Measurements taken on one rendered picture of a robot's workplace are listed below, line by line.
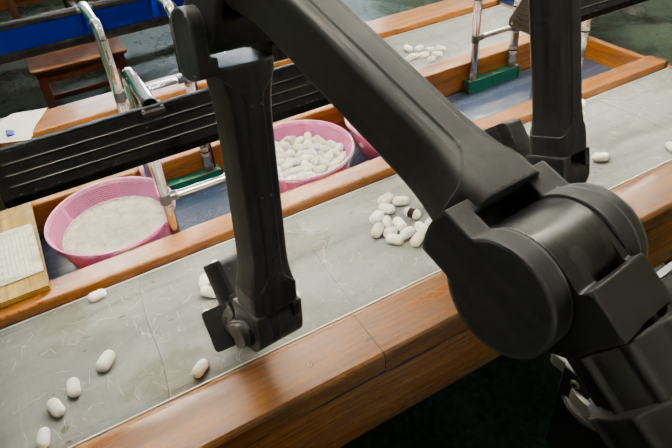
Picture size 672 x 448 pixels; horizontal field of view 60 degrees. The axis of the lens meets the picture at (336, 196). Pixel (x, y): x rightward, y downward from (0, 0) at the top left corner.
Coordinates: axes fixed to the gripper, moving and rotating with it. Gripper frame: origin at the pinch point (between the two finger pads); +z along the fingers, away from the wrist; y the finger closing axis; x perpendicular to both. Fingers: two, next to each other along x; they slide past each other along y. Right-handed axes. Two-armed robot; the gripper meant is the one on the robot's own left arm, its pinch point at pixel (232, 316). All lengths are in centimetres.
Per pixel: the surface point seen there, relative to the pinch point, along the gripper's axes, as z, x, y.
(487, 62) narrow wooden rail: 44, -34, -101
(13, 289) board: 18.1, -18.3, 32.0
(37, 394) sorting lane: 3.5, -0.6, 31.5
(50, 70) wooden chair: 181, -117, 15
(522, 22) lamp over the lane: -9, -31, -72
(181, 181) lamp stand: 42, -30, -5
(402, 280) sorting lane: -3.3, 6.1, -29.9
